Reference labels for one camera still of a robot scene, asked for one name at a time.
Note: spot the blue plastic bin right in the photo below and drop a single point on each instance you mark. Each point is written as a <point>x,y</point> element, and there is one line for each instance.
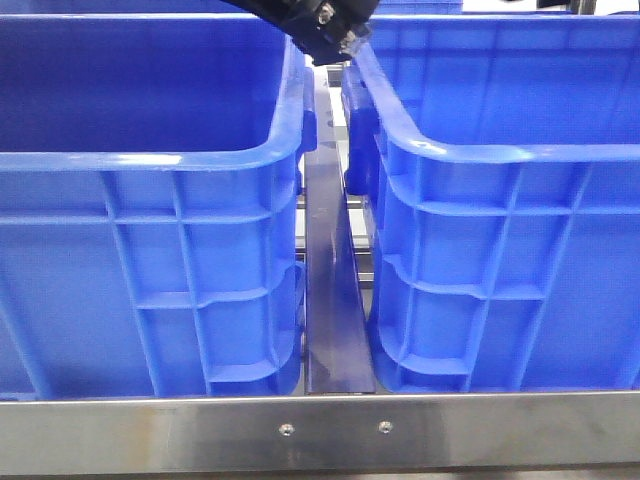
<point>500,158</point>

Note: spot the blue bin far centre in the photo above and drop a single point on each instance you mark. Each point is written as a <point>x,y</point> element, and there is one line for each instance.
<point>416,7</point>

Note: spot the steel rack crossbars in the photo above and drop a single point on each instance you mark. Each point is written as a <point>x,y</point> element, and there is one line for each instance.
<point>359,232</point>

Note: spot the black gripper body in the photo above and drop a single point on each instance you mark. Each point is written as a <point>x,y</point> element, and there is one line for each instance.
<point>329,31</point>

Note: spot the stainless steel front rail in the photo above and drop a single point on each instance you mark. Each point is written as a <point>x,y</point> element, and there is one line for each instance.
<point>352,432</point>

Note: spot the blue plastic bin left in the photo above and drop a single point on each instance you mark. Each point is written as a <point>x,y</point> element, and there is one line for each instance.
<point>149,178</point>

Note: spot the blue plastic bin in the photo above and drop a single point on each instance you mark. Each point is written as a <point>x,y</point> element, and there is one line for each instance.
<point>500,158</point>
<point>149,178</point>

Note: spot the blue bin far left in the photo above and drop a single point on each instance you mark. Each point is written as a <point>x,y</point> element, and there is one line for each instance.
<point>116,6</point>

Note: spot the steel divider bar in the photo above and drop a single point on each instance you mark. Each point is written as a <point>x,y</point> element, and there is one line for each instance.
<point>338,358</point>

